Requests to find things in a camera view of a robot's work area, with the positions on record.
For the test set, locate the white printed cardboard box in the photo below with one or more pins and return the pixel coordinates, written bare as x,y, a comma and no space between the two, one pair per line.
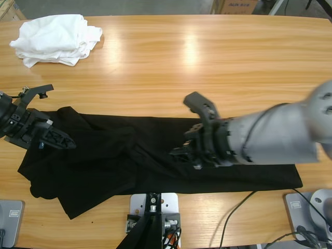
233,6

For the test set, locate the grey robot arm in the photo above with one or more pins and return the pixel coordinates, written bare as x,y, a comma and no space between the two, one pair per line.
280,135

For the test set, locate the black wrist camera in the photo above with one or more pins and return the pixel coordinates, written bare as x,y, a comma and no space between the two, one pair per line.
199,101
36,90

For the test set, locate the black metal corner bracket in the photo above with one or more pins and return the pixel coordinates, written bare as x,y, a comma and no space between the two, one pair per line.
132,223
172,223

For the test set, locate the white mount block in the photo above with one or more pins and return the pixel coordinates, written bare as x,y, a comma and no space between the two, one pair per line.
169,202

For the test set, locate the black tripod leg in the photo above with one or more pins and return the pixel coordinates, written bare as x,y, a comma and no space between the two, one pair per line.
321,5

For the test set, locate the dark camera post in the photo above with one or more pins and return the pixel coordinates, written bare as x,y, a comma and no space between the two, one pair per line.
145,233

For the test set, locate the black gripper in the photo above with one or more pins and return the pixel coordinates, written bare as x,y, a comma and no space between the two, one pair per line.
215,145
18,124

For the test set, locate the white folded shirt pile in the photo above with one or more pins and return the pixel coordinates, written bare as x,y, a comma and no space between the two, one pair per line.
57,39

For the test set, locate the black polo shirt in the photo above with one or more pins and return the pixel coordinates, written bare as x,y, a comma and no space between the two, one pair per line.
129,168

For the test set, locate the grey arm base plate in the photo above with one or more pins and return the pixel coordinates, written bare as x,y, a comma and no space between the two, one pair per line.
11,220
301,210

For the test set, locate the grey metal stand leg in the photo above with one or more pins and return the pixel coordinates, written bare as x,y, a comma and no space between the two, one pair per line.
276,6

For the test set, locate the brown cardboard box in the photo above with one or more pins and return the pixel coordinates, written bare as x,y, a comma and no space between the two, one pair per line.
10,10

